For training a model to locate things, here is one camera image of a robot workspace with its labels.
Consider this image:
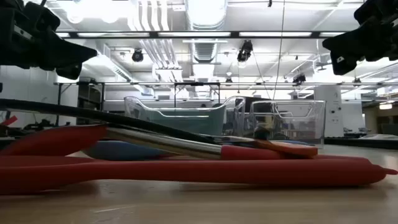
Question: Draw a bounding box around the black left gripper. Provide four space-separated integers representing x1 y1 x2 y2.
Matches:
0 0 98 80

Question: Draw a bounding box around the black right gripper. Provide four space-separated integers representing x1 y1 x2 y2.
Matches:
322 0 398 76

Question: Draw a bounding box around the blue large silicone spoon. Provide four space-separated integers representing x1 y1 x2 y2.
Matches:
81 139 177 162

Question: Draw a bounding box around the orange small silicone spatula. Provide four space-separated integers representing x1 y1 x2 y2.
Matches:
254 139 319 157

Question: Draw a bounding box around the red slotted silicone spatula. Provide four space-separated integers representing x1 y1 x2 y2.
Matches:
0 154 398 196

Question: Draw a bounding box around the black ceiling spotlight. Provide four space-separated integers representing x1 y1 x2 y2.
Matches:
131 48 145 63
291 73 307 86

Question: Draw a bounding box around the white pillar cabinet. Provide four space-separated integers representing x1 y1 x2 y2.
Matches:
313 85 345 138

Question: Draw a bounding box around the wide clear plastic bin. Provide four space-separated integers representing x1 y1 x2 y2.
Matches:
124 96 247 137

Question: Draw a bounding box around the narrow clear plastic bin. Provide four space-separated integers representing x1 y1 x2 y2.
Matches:
249 99 327 146

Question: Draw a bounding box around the black overhead beam with lights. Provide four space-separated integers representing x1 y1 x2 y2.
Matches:
55 30 346 40

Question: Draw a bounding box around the thin hanging cable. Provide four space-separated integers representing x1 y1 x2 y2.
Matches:
272 0 286 101

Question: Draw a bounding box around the red strap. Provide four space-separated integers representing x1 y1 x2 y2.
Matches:
0 114 19 127

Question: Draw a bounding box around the black hanging camera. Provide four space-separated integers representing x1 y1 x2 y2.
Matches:
236 39 254 63

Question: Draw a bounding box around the silver ventilation duct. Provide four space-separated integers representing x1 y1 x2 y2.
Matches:
185 0 228 63

